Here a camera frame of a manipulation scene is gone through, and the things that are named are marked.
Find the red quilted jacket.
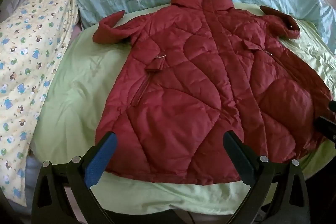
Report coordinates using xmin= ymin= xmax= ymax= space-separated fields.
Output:
xmin=92 ymin=0 xmax=334 ymax=185

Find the light green blanket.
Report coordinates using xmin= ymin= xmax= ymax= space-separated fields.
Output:
xmin=31 ymin=2 xmax=336 ymax=215

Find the yellow cartoon print quilt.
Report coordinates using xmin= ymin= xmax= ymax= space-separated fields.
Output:
xmin=0 ymin=0 xmax=80 ymax=207

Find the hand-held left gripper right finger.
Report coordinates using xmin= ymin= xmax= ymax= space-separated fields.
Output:
xmin=223 ymin=130 xmax=311 ymax=224

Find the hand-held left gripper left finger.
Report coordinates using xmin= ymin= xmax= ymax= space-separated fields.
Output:
xmin=31 ymin=132 xmax=117 ymax=224

